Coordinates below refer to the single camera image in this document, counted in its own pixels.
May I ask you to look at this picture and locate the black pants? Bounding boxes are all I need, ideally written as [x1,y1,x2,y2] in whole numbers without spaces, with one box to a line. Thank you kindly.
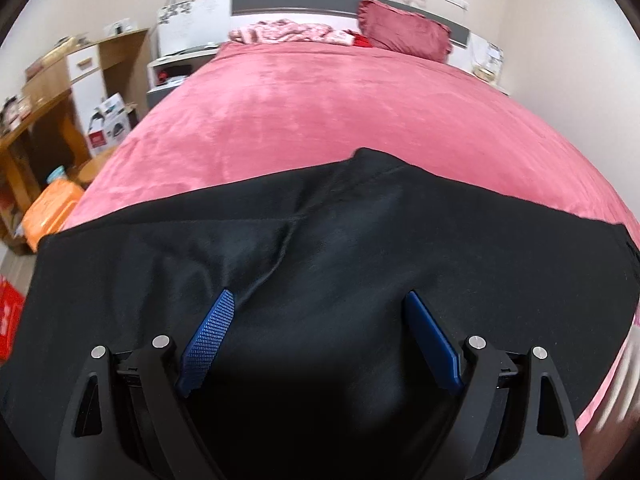
[1,150,639,479]

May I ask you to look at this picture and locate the orange plastic stool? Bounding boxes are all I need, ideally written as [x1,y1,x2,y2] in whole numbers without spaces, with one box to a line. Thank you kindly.
[22,179,84,252]

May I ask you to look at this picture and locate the round wooden stool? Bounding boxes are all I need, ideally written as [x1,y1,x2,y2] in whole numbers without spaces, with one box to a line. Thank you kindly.
[76,148,116,188]

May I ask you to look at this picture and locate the white appliance cardboard box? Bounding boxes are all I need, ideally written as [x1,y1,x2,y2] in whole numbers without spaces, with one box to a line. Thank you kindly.
[86,93,131,157]

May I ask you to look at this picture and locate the wooden desk with shelves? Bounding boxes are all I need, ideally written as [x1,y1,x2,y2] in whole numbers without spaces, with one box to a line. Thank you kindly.
[0,28,151,256]

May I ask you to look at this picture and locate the pink fleece bed blanket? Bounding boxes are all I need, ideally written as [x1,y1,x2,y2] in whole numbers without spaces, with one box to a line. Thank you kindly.
[44,43,639,445]

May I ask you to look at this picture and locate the right white nightstand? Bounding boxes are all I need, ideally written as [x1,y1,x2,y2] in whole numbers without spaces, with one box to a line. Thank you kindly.
[474,76,511,96]

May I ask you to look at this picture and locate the white nightstand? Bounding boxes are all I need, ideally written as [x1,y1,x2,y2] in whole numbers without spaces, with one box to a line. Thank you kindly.
[474,76,511,96]
[146,44,219,110]

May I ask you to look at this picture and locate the left white nightstand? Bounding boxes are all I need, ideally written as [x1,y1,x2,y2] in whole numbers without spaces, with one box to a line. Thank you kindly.
[146,44,219,110]

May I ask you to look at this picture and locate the white drawer cabinet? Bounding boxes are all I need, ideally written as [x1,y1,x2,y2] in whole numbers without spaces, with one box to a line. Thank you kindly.
[66,44,107,133]

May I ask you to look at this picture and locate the glass bedside lamp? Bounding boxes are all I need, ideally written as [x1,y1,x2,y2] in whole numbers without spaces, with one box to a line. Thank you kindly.
[472,44,503,84]

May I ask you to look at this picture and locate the grey white headboard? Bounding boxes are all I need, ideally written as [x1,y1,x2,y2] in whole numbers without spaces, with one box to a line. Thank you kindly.
[156,0,503,73]

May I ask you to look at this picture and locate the red garment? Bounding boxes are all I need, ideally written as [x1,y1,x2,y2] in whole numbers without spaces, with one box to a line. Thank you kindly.
[348,30,372,48]

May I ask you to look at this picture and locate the dark red ruffled pillow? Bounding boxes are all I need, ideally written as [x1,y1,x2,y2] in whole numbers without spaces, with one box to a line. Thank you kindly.
[357,0,452,63]

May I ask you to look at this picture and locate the pink patterned pajamas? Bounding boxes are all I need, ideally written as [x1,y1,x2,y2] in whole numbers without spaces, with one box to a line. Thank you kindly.
[229,18,355,47]

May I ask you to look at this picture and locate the white wall socket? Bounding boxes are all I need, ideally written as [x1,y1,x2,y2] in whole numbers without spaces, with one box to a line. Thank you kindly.
[445,0,469,11]

